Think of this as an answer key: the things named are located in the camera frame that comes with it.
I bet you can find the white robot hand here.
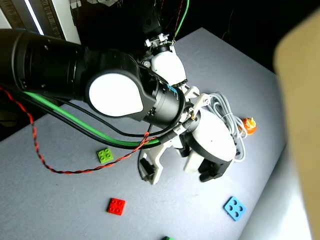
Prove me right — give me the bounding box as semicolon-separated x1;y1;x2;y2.
149;51;188;88
178;108;238;183

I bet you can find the orange toy fruit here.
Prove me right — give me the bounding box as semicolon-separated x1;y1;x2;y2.
241;116;258;136

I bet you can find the blue four-hole block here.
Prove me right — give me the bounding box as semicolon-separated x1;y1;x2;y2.
223;196;247;222

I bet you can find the tan blurred panel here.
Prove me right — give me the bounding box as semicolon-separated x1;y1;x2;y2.
273;7;320;240

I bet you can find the lime green toy brick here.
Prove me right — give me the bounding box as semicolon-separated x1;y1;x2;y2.
96;147;115;165

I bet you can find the red toy brick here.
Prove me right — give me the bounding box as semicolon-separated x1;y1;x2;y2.
107;197;127;216

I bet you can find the white cabinet with light strip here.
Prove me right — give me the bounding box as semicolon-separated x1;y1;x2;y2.
0;0;81;46

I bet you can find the grey table cloth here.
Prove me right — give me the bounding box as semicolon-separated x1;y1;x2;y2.
0;27;287;240

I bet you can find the grey coiled power cable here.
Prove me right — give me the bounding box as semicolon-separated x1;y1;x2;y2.
207;92;247;163

